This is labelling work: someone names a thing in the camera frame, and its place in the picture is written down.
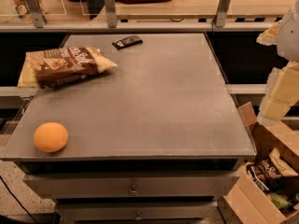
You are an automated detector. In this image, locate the grey metal drawer cabinet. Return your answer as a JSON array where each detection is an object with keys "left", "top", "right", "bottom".
[{"left": 2, "top": 33, "right": 256, "bottom": 224}]

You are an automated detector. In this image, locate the orange fruit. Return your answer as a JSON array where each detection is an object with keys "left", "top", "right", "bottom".
[{"left": 34, "top": 122, "right": 68, "bottom": 153}]

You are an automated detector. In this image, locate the cardboard box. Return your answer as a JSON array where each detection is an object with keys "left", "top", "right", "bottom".
[{"left": 224, "top": 103, "right": 299, "bottom": 224}]

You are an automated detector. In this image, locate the brown chip bag in box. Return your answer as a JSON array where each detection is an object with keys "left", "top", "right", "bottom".
[{"left": 257, "top": 147, "right": 298, "bottom": 182}]

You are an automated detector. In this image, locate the upper drawer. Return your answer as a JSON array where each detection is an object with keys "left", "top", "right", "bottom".
[{"left": 23, "top": 172, "right": 239, "bottom": 200}]

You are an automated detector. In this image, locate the green snack bag in box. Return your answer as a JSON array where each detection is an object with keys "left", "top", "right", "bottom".
[{"left": 267, "top": 192, "right": 292, "bottom": 209}]

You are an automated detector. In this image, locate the black snack bar wrapper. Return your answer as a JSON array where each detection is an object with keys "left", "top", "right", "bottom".
[{"left": 112, "top": 35, "right": 143, "bottom": 50}]

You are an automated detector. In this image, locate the metal bracket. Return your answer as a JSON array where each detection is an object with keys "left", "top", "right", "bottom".
[
  {"left": 104, "top": 0, "right": 118, "bottom": 28},
  {"left": 25, "top": 0, "right": 47, "bottom": 28},
  {"left": 214, "top": 0, "right": 231, "bottom": 27}
]

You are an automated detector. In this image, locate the dark striped snack bag in box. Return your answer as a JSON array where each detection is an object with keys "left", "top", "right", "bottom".
[{"left": 246, "top": 164, "right": 269, "bottom": 192}]

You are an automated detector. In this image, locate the middle metal bracket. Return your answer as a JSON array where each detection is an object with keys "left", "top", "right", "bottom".
[{"left": 104, "top": 0, "right": 118, "bottom": 28}]

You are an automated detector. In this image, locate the left metal bracket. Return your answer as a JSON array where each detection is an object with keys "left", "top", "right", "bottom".
[{"left": 25, "top": 0, "right": 47, "bottom": 28}]

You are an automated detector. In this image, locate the right metal bracket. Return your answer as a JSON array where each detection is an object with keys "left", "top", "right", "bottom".
[{"left": 214, "top": 0, "right": 231, "bottom": 27}]

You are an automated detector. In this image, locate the drawer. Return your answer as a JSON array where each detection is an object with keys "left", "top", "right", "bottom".
[
  {"left": 55, "top": 202, "right": 218, "bottom": 221},
  {"left": 23, "top": 172, "right": 239, "bottom": 200}
]

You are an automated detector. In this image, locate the lower drawer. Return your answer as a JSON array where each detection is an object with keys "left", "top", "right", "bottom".
[{"left": 55, "top": 202, "right": 218, "bottom": 221}]

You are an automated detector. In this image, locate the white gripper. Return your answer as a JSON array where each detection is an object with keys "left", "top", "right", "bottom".
[{"left": 256, "top": 0, "right": 299, "bottom": 126}]

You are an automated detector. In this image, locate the black cable on floor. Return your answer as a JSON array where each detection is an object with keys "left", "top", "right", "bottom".
[{"left": 0, "top": 175, "right": 40, "bottom": 224}]

